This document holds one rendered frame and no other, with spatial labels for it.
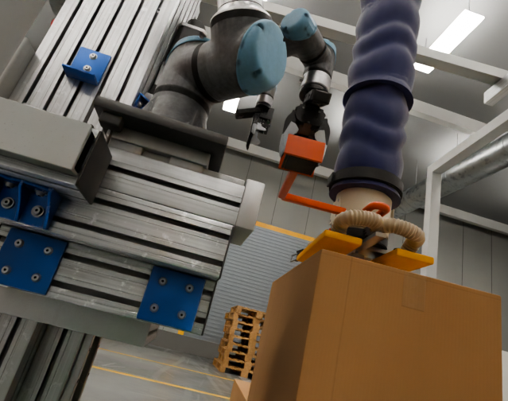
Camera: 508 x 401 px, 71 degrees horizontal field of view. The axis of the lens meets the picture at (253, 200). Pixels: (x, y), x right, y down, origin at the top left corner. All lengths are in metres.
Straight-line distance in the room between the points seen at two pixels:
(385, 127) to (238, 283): 9.38
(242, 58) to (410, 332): 0.61
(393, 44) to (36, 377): 1.36
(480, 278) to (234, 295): 8.27
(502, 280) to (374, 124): 13.78
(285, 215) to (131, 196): 10.67
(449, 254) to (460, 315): 12.82
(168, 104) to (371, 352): 0.60
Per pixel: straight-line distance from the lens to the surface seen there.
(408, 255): 1.00
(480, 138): 4.32
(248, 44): 0.64
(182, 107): 0.69
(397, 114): 1.26
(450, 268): 13.59
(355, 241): 0.95
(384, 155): 1.16
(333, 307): 0.75
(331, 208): 1.08
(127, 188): 0.62
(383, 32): 1.45
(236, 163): 11.46
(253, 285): 10.45
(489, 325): 0.92
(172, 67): 0.76
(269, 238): 10.76
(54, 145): 0.53
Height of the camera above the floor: 0.74
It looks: 21 degrees up
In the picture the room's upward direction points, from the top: 14 degrees clockwise
